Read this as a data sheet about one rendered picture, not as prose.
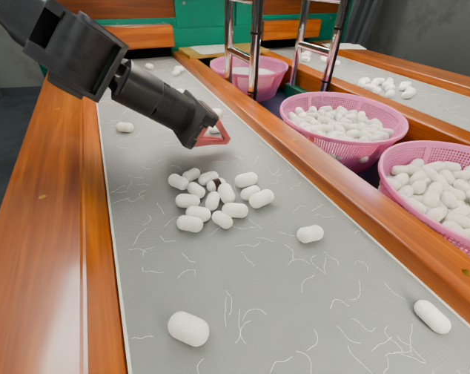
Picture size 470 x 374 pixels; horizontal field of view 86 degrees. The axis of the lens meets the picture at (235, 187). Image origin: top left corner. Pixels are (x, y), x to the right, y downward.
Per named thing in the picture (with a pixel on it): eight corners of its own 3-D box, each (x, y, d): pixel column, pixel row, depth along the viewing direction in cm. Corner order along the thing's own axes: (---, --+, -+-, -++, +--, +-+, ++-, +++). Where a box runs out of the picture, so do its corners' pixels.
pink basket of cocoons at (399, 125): (361, 202, 47) (380, 159, 41) (253, 149, 61) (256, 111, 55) (405, 150, 63) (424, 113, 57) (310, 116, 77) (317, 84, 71)
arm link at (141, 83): (107, 100, 31) (127, 57, 30) (98, 88, 36) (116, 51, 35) (156, 125, 36) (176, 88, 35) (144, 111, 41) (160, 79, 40)
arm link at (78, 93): (44, 81, 28) (80, 10, 27) (46, 66, 36) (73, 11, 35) (141, 131, 37) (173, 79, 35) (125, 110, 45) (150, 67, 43)
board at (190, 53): (190, 59, 91) (189, 56, 91) (179, 50, 102) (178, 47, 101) (268, 53, 102) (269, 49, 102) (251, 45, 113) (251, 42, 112)
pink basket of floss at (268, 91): (272, 111, 79) (276, 79, 73) (197, 98, 87) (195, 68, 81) (291, 86, 98) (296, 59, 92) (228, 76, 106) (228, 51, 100)
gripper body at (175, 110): (193, 93, 44) (156, 69, 39) (217, 116, 37) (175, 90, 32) (174, 125, 46) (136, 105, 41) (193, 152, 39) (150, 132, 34)
